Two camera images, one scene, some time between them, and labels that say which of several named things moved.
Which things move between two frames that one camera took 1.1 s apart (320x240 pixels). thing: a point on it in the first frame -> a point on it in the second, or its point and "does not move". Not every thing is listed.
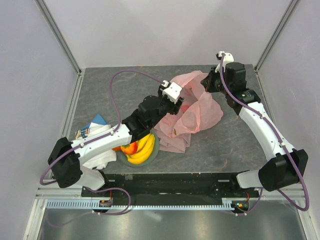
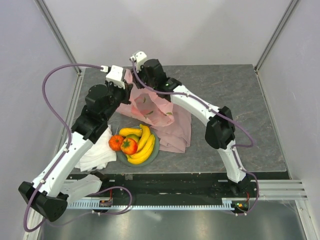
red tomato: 130,148 does not move
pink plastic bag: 198,110 -> 146,105
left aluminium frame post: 42,7 does not move
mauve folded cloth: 178,143 does not move
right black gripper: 207,82 -> 138,84
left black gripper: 175,107 -> 126,92
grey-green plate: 123,158 does not move
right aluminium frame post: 288,12 does not move
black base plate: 170,189 does not move
